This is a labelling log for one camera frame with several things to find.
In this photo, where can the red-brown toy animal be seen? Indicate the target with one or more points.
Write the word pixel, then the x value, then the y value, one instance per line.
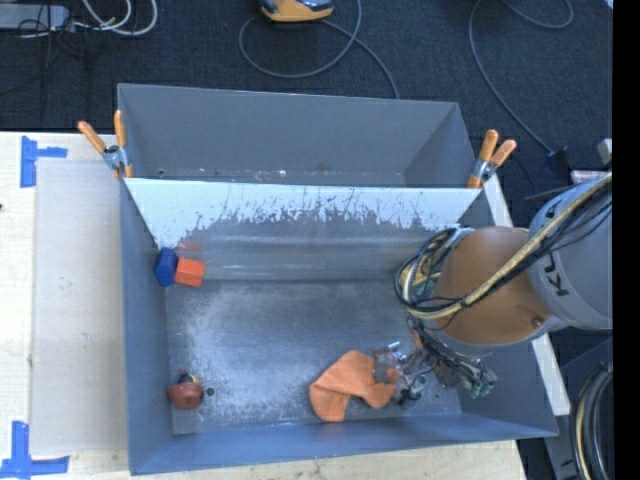
pixel 185 394

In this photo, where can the blue round block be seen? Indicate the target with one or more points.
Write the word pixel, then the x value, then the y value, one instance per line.
pixel 165 267

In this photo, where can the grey metal bin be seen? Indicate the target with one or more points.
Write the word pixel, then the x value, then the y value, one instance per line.
pixel 280 338

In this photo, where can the black cylinder on white bracket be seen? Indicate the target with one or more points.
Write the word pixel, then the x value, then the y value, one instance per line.
pixel 409 396

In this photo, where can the orange block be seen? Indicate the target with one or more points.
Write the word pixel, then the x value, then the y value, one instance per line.
pixel 190 272

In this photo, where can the orange cloth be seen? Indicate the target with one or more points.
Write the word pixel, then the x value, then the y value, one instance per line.
pixel 345 383

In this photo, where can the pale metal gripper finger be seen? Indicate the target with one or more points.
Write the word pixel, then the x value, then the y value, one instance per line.
pixel 388 348
pixel 384 372

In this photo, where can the pale wood board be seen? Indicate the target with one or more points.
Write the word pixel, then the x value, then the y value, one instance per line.
pixel 75 293

